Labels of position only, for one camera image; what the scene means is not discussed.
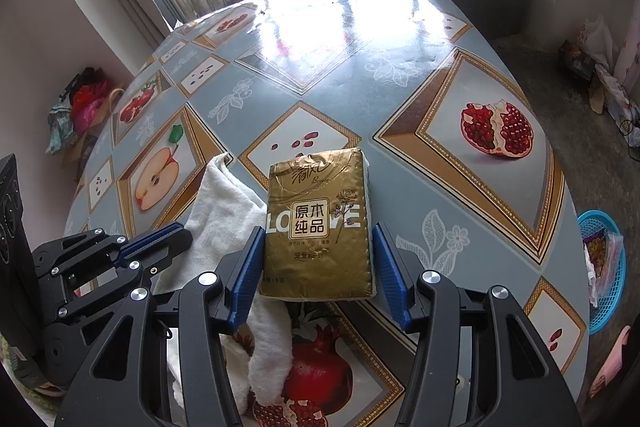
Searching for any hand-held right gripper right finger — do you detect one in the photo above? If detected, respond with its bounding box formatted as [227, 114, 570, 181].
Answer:
[372, 223, 583, 427]

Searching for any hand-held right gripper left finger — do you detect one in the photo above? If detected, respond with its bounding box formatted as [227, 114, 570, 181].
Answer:
[54, 227, 266, 427]

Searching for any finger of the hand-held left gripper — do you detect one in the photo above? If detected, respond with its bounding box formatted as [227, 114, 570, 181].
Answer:
[39, 259, 157, 324]
[31, 222, 194, 279]

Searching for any gold tissue pack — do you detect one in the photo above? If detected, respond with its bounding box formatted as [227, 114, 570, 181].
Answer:
[259, 148, 377, 304]

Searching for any purple yellow snack packet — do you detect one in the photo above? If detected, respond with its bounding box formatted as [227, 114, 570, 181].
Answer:
[586, 231, 608, 269]

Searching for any blue plastic basket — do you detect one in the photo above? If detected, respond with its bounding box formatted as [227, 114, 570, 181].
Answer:
[577, 209, 627, 336]

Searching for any clear plastic bag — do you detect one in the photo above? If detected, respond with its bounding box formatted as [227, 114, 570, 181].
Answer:
[599, 232, 624, 303]

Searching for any white towel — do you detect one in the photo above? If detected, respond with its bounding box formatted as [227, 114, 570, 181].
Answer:
[150, 153, 296, 414]

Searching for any pile of colourful bags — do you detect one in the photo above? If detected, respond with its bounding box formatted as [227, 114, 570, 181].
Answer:
[47, 67, 116, 155]

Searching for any pink slipper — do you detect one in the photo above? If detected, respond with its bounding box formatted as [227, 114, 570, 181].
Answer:
[587, 326, 633, 400]

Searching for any pile of plastic bags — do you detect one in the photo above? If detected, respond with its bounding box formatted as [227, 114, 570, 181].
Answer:
[557, 14, 640, 118]

